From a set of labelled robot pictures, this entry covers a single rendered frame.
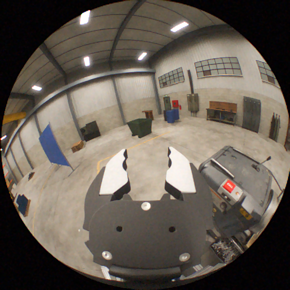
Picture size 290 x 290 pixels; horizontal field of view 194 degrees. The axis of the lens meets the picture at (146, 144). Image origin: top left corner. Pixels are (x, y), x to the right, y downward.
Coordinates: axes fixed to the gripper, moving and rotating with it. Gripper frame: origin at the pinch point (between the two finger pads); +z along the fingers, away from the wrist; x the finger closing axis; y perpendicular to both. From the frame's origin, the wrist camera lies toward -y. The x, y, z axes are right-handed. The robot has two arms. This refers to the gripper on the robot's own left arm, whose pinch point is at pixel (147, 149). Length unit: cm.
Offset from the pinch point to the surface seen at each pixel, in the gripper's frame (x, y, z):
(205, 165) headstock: 36, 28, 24
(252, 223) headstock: 50, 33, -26
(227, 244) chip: 76, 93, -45
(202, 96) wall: 445, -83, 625
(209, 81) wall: 467, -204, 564
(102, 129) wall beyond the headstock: -487, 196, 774
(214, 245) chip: 61, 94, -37
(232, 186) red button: 41.2, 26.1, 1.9
